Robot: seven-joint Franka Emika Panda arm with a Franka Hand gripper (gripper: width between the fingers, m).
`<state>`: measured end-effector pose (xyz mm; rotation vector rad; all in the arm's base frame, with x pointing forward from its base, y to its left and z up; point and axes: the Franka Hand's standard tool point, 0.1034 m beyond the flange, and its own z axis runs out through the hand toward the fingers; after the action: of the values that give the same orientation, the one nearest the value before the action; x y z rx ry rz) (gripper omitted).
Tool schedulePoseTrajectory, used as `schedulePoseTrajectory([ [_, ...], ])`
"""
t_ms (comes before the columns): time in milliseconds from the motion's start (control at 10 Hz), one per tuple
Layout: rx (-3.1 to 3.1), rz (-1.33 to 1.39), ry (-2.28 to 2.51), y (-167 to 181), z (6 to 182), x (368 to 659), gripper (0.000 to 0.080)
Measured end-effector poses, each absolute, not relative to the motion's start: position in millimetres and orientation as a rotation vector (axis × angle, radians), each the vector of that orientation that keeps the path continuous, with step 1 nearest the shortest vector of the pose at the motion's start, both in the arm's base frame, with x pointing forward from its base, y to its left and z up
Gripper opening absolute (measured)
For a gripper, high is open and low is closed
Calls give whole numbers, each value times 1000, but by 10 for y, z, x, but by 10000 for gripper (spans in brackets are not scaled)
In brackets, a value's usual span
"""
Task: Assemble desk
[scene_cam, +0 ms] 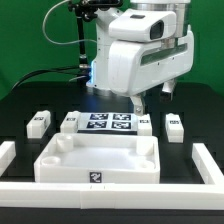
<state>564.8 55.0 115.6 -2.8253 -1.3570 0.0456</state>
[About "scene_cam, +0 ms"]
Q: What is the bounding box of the black camera stand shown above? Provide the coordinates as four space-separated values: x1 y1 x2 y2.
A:
67 0 124 69

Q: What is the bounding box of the white U-shaped fence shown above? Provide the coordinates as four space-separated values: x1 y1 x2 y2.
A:
0 143 224 210

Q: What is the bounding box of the grey cable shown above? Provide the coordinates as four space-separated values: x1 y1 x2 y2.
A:
42 0 98 46

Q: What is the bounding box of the white desk top tray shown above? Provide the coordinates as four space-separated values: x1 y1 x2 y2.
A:
34 133 160 184

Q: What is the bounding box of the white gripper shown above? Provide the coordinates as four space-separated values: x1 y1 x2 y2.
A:
108 31 194 115

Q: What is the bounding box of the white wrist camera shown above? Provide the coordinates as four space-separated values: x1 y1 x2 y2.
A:
109 9 177 42

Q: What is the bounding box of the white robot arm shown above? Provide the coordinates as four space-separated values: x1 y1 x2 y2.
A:
87 0 194 115

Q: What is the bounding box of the black marker plate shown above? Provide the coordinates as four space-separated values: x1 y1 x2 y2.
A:
78 112 137 132

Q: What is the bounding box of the black cable bundle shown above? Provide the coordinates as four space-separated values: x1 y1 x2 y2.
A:
12 65 93 90

